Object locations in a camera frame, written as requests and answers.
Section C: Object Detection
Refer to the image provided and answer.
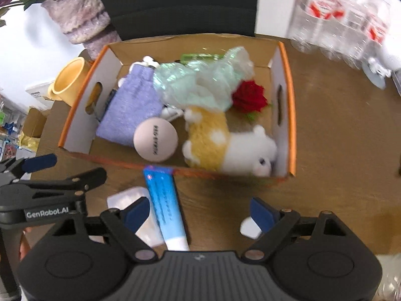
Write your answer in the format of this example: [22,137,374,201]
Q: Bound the white and tan plush dog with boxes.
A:
[182,106,279,178]

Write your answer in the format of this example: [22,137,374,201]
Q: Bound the red artificial rose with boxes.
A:
[231,80,273,123]

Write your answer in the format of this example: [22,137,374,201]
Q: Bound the white robot figure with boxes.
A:
[362,38,401,90]

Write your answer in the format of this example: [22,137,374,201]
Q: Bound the yellow cup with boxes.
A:
[47,57,94,107]

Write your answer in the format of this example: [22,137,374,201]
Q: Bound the purple textured vase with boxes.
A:
[41,0,122,60]

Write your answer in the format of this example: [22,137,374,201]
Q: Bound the orange-edged cardboard box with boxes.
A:
[58,33,297,181]

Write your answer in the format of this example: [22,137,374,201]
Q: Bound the clear water bottle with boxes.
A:
[286,0,333,54]
[320,0,367,63]
[348,0,392,69]

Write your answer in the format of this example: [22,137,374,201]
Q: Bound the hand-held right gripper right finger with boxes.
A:
[241,197,348,262]

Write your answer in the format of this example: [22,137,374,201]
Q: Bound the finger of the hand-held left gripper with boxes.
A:
[0,154,58,182]
[13,167,108,201]

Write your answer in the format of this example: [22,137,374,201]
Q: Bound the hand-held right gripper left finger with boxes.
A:
[52,196,159,264]

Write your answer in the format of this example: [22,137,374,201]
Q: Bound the pale pink ball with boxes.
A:
[133,117,179,163]

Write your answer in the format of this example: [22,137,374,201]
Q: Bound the blue toothpaste tube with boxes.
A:
[143,167,190,251]

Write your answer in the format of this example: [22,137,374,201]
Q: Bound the pale plastic item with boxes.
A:
[376,254,401,301]

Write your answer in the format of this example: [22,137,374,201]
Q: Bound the white spray bottle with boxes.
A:
[142,56,161,70]

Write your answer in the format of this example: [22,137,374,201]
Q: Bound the black chair back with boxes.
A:
[88,0,260,41]

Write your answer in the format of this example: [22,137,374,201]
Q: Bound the purple knitted cloth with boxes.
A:
[95,63,165,147]

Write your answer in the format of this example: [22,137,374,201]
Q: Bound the brown cardboard carton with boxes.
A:
[21,108,51,138]

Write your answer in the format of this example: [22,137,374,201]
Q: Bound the green small carton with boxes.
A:
[180,53,226,61]

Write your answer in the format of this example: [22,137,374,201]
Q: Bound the white plastic packet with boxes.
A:
[107,186,166,248]

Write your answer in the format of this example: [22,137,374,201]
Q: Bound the small white item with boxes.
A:
[240,216,262,239]

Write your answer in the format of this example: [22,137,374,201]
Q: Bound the white labelled carton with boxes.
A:
[25,81,58,113]

